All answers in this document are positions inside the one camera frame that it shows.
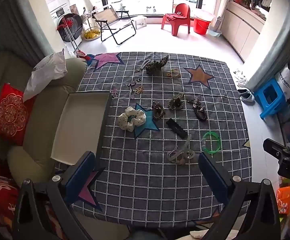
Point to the white paper bag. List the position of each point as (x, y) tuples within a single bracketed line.
[(289, 80)]

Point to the orange packet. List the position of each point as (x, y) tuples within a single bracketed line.
[(285, 198)]

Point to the yellow basket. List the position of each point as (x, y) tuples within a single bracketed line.
[(92, 34)]

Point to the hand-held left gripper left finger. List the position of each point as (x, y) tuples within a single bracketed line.
[(81, 173)]

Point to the white shoes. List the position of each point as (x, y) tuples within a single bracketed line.
[(240, 77)]

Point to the black folding chair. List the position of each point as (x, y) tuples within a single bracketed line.
[(107, 15)]

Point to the gold hair clip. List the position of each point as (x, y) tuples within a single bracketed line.
[(139, 89)]

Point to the small clear purple clip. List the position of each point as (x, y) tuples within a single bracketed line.
[(132, 97), (114, 92)]

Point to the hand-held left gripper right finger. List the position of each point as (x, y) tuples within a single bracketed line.
[(213, 177)]

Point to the white plastic bag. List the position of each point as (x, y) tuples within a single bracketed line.
[(47, 72)]

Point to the light blue basin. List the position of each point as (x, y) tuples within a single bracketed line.
[(215, 33)]

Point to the black round fan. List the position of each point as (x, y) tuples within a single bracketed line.
[(71, 27)]

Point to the black wavy hairpin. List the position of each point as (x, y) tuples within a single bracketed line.
[(134, 83)]

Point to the translucent pink basin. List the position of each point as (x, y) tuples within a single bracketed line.
[(206, 15)]

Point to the black snap hair clip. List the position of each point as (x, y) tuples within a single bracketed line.
[(176, 128)]

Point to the red mop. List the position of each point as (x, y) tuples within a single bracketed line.
[(81, 53)]

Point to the white polka dot scrunchie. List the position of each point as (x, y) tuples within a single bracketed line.
[(131, 121)]

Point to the grey curtain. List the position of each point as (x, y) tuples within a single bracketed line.
[(22, 30), (270, 50)]

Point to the blue plastic stool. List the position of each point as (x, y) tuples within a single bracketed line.
[(261, 95)]

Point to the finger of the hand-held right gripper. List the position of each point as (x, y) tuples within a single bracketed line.
[(275, 147)]

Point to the small black hair claw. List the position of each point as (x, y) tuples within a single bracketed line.
[(177, 103)]

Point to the white cabinet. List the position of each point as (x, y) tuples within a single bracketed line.
[(242, 27)]

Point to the metal hair clip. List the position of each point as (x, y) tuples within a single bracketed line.
[(194, 101)]

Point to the red embroidered cushion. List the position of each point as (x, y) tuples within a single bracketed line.
[(9, 115)]

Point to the white step stool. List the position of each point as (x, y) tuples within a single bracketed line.
[(140, 20)]

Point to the clear hair claw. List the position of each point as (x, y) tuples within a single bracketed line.
[(185, 146)]

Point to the white cardboard box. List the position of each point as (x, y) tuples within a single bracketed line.
[(80, 130)]

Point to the green bangle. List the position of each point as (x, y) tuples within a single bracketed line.
[(205, 148)]

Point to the red bucket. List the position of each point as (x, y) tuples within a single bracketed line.
[(201, 26)]

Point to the grey checked star tablecloth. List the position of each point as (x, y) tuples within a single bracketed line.
[(147, 180)]

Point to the leopard print hair bow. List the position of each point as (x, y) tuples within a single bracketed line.
[(157, 64)]

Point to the white washing machine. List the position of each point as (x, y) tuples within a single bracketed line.
[(60, 11)]

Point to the red plastic chair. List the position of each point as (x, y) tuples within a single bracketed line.
[(180, 17)]

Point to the grey slipper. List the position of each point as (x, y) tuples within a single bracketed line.
[(246, 95)]

